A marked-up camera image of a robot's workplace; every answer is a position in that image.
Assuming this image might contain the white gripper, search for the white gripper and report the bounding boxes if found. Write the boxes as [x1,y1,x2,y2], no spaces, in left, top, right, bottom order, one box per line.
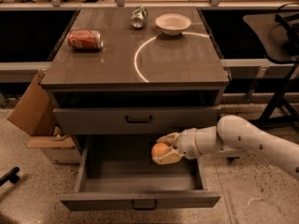
[152,128,201,165]

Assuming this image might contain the black chair caster leg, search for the black chair caster leg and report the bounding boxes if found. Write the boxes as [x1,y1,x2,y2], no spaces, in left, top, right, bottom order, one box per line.
[0,167,20,187]

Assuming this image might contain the orange fruit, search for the orange fruit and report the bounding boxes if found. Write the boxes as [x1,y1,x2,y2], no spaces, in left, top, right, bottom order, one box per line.
[151,143,170,158]

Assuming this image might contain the open grey bottom drawer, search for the open grey bottom drawer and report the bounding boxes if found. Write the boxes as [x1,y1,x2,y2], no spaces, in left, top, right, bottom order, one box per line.
[61,134,221,211]

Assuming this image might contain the green soda can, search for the green soda can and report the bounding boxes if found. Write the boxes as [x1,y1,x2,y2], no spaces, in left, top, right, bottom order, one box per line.
[131,6,148,29]

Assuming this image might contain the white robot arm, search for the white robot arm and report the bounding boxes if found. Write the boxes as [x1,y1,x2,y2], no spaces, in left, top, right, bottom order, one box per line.
[151,115,299,179]

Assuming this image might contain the grey upper drawer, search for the grey upper drawer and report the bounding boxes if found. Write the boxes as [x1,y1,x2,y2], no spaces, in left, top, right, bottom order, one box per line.
[53,105,220,134]

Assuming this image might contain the grey drawer cabinet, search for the grey drawer cabinet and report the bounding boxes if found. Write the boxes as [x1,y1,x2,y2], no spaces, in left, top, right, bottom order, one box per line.
[40,7,231,157]

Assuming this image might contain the brown cardboard box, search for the brown cardboard box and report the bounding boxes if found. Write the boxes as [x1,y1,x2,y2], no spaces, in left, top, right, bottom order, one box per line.
[7,70,81,164]

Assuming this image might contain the black side table stand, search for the black side table stand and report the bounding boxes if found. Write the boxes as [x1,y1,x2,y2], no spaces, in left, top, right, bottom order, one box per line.
[217,3,299,162]

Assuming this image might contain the red soda can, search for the red soda can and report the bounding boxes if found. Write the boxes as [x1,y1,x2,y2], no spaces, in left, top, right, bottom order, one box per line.
[67,30,103,50]

